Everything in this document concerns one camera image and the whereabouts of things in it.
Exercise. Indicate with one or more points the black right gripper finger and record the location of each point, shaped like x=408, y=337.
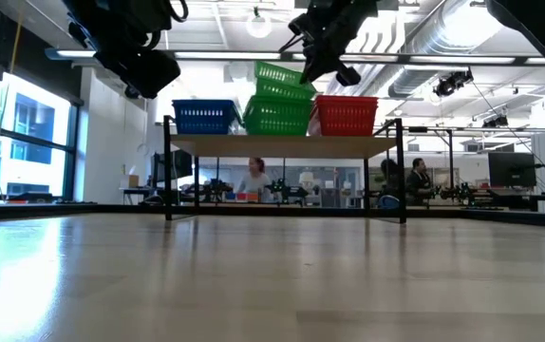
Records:
x=317, y=64

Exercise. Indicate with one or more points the green plastic basket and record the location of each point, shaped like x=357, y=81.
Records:
x=277, y=119
x=282, y=78

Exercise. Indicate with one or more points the blue plastic basket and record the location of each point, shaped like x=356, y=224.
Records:
x=203, y=101
x=203, y=119

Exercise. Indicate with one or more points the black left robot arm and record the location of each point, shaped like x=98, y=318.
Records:
x=111, y=19

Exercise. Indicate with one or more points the black background robot arm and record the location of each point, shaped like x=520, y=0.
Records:
x=218, y=190
x=457, y=194
x=287, y=191

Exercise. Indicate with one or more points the wooden shelf black metal legs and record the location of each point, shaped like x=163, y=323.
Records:
x=282, y=146

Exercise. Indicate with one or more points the long linear ceiling light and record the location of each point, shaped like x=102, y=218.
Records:
x=225, y=55

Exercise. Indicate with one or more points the black computer monitor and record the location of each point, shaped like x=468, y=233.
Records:
x=182, y=164
x=511, y=168

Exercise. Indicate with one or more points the cardboard box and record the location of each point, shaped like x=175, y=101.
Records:
x=130, y=181

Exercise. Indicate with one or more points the person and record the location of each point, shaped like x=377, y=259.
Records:
x=389, y=178
x=255, y=179
x=417, y=180

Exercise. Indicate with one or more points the large window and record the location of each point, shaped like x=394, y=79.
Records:
x=30, y=138

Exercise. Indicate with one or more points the small blue box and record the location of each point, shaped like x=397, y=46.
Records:
x=230, y=196

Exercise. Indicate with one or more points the small red box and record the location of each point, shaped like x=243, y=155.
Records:
x=249, y=196

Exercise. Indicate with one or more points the blue round object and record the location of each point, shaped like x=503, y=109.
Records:
x=389, y=203

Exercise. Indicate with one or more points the background desk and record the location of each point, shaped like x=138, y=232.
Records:
x=500, y=192

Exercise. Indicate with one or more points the black ceiling-mounted camera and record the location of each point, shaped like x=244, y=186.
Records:
x=495, y=121
x=132, y=93
x=453, y=81

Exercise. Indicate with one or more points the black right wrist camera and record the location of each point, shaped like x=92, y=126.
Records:
x=348, y=76

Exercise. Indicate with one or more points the silver ventilation duct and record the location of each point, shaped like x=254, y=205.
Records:
x=443, y=28

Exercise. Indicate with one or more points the black overhead rail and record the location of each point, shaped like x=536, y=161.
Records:
x=491, y=129

